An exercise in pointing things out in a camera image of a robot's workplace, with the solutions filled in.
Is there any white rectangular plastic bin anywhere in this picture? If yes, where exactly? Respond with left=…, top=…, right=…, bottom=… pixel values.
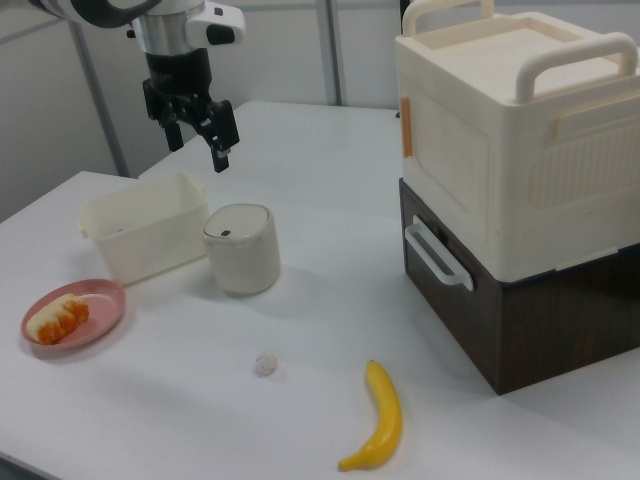
left=79, top=171, right=209, bottom=287

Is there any grey upright partition post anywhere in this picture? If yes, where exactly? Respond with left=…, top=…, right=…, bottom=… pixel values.
left=326, top=0, right=348, bottom=107

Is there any small crumpled white paper ball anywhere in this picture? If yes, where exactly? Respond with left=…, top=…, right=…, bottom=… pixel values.
left=255, top=352, right=280, bottom=378

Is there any pink plastic plate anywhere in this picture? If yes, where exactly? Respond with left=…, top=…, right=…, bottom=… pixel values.
left=20, top=278, right=128, bottom=361

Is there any cream toy microwave with handles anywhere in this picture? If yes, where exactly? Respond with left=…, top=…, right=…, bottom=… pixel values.
left=393, top=0, right=640, bottom=281

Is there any dark brown wooden drawer cabinet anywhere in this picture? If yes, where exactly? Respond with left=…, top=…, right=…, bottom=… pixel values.
left=398, top=178, right=640, bottom=397

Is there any orange microwave door strip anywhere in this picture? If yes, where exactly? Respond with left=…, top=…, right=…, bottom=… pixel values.
left=400, top=98, right=415, bottom=158

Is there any yellow banana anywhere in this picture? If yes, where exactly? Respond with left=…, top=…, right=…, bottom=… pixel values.
left=337, top=359, right=404, bottom=472

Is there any sliced bread with orange crust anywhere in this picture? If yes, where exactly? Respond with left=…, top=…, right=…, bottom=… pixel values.
left=25, top=293, right=92, bottom=347

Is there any grey slanted partition post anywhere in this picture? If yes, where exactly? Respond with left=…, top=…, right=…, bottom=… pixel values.
left=74, top=19, right=127, bottom=177

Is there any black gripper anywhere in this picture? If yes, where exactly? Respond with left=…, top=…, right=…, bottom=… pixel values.
left=141, top=47, right=239, bottom=174

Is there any white drawer handle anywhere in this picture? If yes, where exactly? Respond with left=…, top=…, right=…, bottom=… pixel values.
left=403, top=223, right=475, bottom=292

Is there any cream mini trash can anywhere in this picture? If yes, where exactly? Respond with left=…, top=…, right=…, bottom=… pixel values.
left=201, top=203, right=283, bottom=297

